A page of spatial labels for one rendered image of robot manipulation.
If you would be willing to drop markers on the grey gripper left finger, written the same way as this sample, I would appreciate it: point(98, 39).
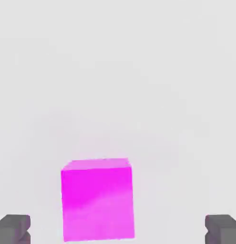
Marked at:
point(11, 228)

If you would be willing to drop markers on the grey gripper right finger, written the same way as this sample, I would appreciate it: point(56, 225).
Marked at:
point(223, 229)

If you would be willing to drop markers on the small magenta cube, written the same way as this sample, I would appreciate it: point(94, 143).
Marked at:
point(97, 202)

